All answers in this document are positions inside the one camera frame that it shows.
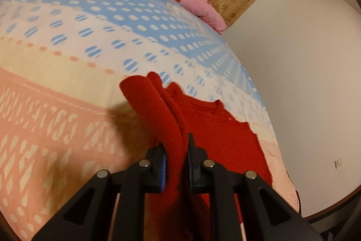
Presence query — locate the polka dot bed cover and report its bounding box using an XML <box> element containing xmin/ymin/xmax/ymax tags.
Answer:
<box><xmin>1</xmin><ymin>0</ymin><xmax>301</xmax><ymax>240</ymax></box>

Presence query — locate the pink pillow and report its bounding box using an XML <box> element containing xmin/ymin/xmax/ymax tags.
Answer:
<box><xmin>175</xmin><ymin>0</ymin><xmax>227</xmax><ymax>34</ymax></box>

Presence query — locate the white wall socket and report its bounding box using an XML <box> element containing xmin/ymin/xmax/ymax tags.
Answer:
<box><xmin>334</xmin><ymin>158</ymin><xmax>343</xmax><ymax>169</ymax></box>

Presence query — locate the red embroidered knit sweater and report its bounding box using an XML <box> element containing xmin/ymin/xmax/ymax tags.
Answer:
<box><xmin>119</xmin><ymin>72</ymin><xmax>272</xmax><ymax>240</ymax></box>

